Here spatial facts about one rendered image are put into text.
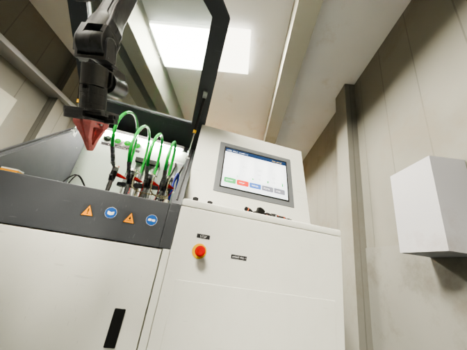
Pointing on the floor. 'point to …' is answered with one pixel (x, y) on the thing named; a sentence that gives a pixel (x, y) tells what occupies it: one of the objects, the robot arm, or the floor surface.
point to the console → (248, 269)
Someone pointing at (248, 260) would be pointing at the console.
